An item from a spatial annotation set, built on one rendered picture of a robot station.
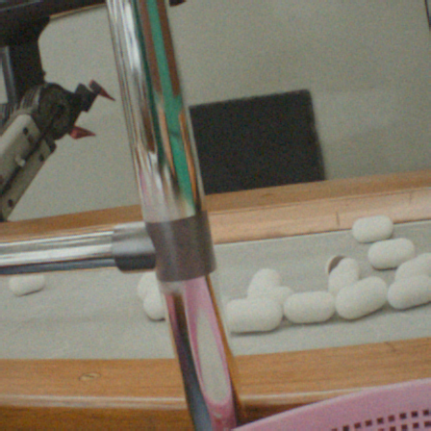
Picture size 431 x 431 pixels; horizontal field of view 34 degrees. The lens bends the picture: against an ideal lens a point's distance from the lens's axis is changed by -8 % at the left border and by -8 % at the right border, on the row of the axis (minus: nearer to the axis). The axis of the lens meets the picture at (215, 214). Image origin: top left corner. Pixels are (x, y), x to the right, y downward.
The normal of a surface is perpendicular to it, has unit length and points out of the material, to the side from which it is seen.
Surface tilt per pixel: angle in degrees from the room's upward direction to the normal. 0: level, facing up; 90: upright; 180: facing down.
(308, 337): 0
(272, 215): 45
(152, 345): 0
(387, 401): 75
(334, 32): 91
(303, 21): 91
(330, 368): 0
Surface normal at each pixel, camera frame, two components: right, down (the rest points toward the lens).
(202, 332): 0.18, 0.17
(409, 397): -0.15, -0.04
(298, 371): -0.18, -0.96
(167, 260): -0.43, 0.26
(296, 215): -0.33, -0.51
